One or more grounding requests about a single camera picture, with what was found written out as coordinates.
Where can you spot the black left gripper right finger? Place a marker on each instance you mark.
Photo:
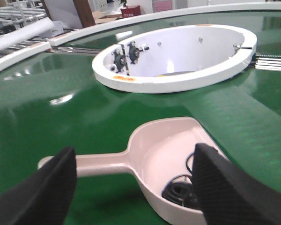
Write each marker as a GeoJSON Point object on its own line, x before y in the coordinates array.
{"type": "Point", "coordinates": [229, 196]}

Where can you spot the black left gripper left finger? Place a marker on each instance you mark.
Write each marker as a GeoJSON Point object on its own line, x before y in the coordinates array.
{"type": "Point", "coordinates": [45, 196]}

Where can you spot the pink plastic dustpan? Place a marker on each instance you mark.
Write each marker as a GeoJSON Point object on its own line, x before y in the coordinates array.
{"type": "Point", "coordinates": [156, 153]}

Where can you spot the grey roller conveyor rack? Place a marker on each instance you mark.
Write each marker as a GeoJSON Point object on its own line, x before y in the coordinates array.
{"type": "Point", "coordinates": [15, 14]}

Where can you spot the right steel roller set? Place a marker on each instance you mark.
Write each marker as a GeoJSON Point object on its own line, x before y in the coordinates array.
{"type": "Point", "coordinates": [266, 62]}

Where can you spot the steel roller set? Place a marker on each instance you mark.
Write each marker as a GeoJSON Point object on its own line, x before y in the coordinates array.
{"type": "Point", "coordinates": [74, 50]}
{"type": "Point", "coordinates": [266, 62]}

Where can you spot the rear steel roller set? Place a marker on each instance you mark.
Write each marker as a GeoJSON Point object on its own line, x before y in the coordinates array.
{"type": "Point", "coordinates": [74, 50]}

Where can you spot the white roll tube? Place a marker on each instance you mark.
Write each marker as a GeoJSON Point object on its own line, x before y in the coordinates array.
{"type": "Point", "coordinates": [25, 33]}

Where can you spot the cardboard box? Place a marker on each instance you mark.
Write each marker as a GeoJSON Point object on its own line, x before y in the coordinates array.
{"type": "Point", "coordinates": [101, 18]}

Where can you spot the red box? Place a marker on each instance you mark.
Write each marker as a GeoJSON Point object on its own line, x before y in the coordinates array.
{"type": "Point", "coordinates": [131, 11]}

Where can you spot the white outer guard rail left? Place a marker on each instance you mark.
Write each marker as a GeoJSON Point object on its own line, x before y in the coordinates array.
{"type": "Point", "coordinates": [21, 54]}

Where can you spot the white guard rail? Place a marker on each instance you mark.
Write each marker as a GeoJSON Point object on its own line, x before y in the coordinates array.
{"type": "Point", "coordinates": [76, 34]}
{"type": "Point", "coordinates": [21, 54]}

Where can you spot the white outer guard rail right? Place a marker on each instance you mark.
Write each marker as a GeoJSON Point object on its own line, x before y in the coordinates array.
{"type": "Point", "coordinates": [76, 34]}

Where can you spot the left black bearing mount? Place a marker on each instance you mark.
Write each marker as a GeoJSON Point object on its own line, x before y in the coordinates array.
{"type": "Point", "coordinates": [119, 60]}

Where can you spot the black bearing mount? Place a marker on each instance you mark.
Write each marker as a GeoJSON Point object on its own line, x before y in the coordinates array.
{"type": "Point", "coordinates": [134, 52]}
{"type": "Point", "coordinates": [119, 60]}

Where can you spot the right black bearing mount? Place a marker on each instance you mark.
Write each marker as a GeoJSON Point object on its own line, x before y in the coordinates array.
{"type": "Point", "coordinates": [134, 52]}

